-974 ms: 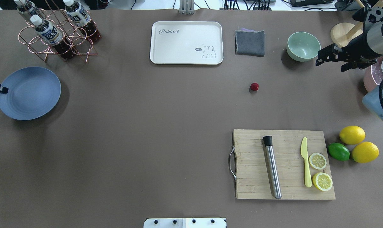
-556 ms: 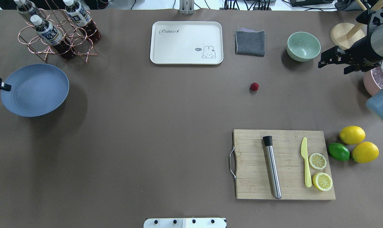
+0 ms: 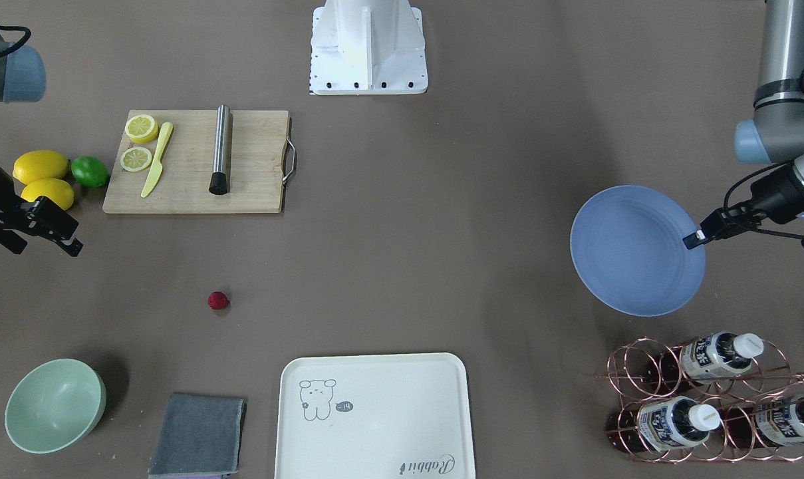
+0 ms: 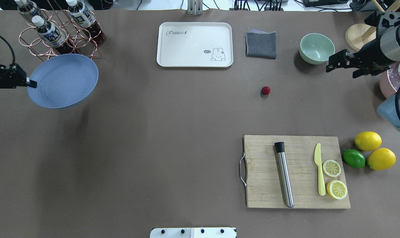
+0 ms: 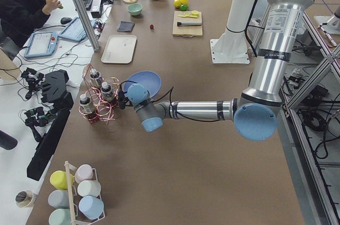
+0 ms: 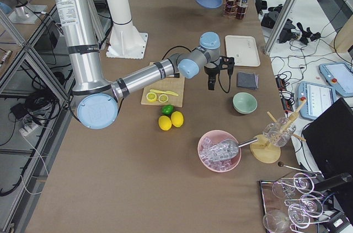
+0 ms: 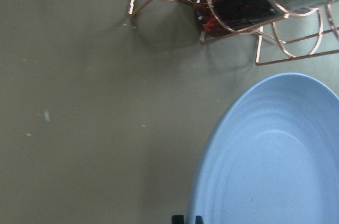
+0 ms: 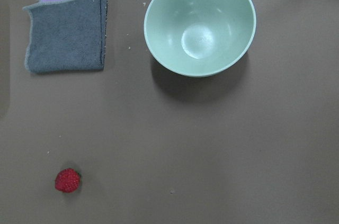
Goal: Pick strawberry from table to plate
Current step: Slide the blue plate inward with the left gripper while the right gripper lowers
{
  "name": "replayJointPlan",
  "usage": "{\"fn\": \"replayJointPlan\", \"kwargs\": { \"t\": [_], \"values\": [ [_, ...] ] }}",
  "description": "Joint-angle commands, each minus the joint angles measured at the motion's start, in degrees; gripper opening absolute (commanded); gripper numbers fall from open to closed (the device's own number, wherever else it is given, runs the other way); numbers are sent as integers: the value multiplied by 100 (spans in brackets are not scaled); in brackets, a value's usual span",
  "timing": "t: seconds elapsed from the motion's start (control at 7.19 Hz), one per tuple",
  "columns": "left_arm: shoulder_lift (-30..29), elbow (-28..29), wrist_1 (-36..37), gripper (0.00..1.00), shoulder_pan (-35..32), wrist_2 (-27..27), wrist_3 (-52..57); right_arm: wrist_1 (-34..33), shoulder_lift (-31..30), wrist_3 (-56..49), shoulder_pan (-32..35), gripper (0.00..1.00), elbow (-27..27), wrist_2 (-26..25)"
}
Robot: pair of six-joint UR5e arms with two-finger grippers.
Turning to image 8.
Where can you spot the red strawberry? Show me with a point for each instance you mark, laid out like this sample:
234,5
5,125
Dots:
67,180

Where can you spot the mint green bowl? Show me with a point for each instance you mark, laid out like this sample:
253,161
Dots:
199,38

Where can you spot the folded grey cloth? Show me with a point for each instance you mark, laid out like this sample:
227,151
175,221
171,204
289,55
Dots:
66,35

